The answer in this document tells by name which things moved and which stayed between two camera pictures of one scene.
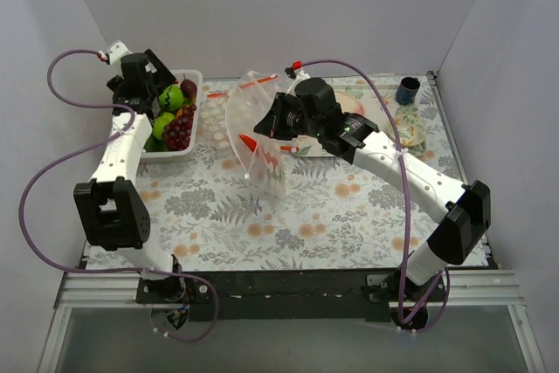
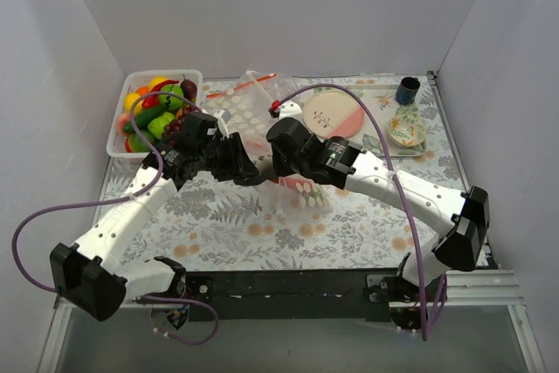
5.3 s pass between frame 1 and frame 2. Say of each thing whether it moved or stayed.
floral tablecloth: stayed
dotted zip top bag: moved
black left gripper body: moved
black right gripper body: moved
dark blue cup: stayed
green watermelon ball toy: stayed
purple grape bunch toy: stayed
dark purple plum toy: stayed
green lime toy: stayed
